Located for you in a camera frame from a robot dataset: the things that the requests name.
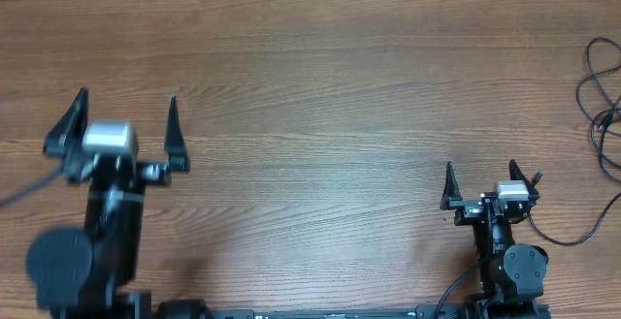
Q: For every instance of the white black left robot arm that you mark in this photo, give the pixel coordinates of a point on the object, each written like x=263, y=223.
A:
x=78, y=272

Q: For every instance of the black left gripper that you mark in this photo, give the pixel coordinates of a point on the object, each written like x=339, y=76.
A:
x=159, y=174

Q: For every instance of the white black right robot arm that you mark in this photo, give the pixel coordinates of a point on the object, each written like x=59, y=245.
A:
x=511, y=274

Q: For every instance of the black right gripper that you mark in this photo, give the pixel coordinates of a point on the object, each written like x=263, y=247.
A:
x=469, y=209

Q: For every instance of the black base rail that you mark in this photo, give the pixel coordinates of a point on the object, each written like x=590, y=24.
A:
x=198, y=309

